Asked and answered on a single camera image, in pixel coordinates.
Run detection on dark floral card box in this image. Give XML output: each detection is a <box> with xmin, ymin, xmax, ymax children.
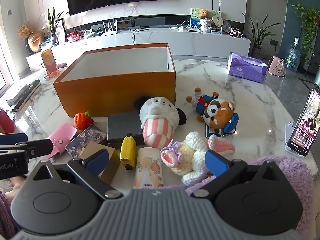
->
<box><xmin>65</xmin><ymin>125</ymin><xmax>107</xmax><ymax>159</ymax></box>

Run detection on grey square box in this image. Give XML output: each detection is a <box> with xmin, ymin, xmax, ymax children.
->
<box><xmin>107</xmin><ymin>111</ymin><xmax>145</xmax><ymax>146</ymax></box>

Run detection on brown cardboard box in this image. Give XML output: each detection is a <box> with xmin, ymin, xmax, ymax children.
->
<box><xmin>79</xmin><ymin>141</ymin><xmax>121</xmax><ymax>178</ymax></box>

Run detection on gold vase with dried flowers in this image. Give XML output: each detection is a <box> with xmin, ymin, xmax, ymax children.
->
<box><xmin>17</xmin><ymin>21</ymin><xmax>44</xmax><ymax>54</ymax></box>

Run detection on hanging pothos plant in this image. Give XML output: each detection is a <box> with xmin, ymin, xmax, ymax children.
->
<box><xmin>292</xmin><ymin>3</ymin><xmax>320</xmax><ymax>65</ymax></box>

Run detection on orange crochet fruit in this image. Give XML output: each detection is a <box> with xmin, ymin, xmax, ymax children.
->
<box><xmin>73</xmin><ymin>111</ymin><xmax>94</xmax><ymax>130</ymax></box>

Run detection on long-leaf potted plant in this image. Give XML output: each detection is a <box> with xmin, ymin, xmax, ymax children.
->
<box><xmin>241</xmin><ymin>11</ymin><xmax>275</xmax><ymax>58</ymax></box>

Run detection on person's left hand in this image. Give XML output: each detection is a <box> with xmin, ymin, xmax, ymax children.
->
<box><xmin>11</xmin><ymin>176</ymin><xmax>28</xmax><ymax>193</ymax></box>

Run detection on brown teddy bear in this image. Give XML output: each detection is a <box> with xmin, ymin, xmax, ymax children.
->
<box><xmin>198</xmin><ymin>9</ymin><xmax>212</xmax><ymax>20</ymax></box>

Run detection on crochet bunny doll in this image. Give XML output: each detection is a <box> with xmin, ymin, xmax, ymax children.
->
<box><xmin>160</xmin><ymin>132</ymin><xmax>235</xmax><ymax>185</ymax></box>

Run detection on blue printed card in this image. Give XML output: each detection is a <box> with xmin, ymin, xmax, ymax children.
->
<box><xmin>205</xmin><ymin>124</ymin><xmax>223</xmax><ymax>138</ymax></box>

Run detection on pink space heater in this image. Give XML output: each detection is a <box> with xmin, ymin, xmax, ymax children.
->
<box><xmin>267</xmin><ymin>56</ymin><xmax>286</xmax><ymax>77</ymax></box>

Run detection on orange cardboard box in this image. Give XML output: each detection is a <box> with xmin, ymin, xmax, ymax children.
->
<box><xmin>53</xmin><ymin>43</ymin><xmax>177</xmax><ymax>118</ymax></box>

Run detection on green plant in vase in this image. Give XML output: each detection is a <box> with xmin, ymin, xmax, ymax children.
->
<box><xmin>47</xmin><ymin>7</ymin><xmax>68</xmax><ymax>46</ymax></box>

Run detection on red and gold gift box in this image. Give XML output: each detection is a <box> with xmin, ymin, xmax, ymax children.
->
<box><xmin>40</xmin><ymin>49</ymin><xmax>60</xmax><ymax>78</ymax></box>

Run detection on white router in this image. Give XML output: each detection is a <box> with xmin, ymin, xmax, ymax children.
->
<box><xmin>102</xmin><ymin>21</ymin><xmax>118</xmax><ymax>36</ymax></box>

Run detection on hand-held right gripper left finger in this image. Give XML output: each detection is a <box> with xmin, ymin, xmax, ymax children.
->
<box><xmin>26</xmin><ymin>149</ymin><xmax>124</xmax><ymax>200</ymax></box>

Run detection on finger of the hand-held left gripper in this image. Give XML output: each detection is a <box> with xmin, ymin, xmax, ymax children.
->
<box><xmin>15</xmin><ymin>139</ymin><xmax>55</xmax><ymax>159</ymax></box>
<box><xmin>0</xmin><ymin>133</ymin><xmax>28</xmax><ymax>146</ymax></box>

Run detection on smartphone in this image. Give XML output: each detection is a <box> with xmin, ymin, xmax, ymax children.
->
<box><xmin>287</xmin><ymin>88</ymin><xmax>320</xmax><ymax>158</ymax></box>

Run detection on cow figurines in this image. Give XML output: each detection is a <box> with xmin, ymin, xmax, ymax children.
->
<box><xmin>229</xmin><ymin>27</ymin><xmax>244</xmax><ymax>38</ymax></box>

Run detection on red panda plush toy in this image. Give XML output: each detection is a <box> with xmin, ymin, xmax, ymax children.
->
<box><xmin>186</xmin><ymin>87</ymin><xmax>239</xmax><ymax>137</ymax></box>

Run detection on pink card holder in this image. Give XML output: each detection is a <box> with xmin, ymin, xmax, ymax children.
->
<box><xmin>46</xmin><ymin>122</ymin><xmax>77</xmax><ymax>162</ymax></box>

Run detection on purple tissue pack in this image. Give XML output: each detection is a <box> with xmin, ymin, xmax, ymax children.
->
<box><xmin>227</xmin><ymin>52</ymin><xmax>267</xmax><ymax>83</ymax></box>

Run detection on clear water jug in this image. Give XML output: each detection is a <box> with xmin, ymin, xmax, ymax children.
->
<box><xmin>285</xmin><ymin>37</ymin><xmax>300</xmax><ymax>72</ymax></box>

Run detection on yellow toy suitcase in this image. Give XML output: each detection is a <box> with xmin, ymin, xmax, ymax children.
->
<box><xmin>120</xmin><ymin>133</ymin><xmax>137</xmax><ymax>170</ymax></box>

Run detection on white peach print tube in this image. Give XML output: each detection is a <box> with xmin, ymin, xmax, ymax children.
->
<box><xmin>133</xmin><ymin>147</ymin><xmax>164</xmax><ymax>189</ymax></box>

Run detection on black and white flat box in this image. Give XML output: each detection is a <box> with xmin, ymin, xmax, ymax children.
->
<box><xmin>6</xmin><ymin>79</ymin><xmax>42</xmax><ymax>112</ymax></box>

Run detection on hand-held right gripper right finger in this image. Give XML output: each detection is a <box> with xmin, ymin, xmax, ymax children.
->
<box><xmin>190</xmin><ymin>149</ymin><xmax>288</xmax><ymax>200</ymax></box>

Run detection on white marble tv cabinet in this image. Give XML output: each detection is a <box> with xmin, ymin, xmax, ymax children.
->
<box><xmin>26</xmin><ymin>27</ymin><xmax>251</xmax><ymax>72</ymax></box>

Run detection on green picture board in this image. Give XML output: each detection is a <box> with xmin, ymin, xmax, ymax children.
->
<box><xmin>190</xmin><ymin>7</ymin><xmax>222</xmax><ymax>29</ymax></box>

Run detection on purple fuzzy garment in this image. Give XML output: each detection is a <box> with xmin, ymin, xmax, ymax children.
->
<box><xmin>0</xmin><ymin>156</ymin><xmax>315</xmax><ymax>230</ymax></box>

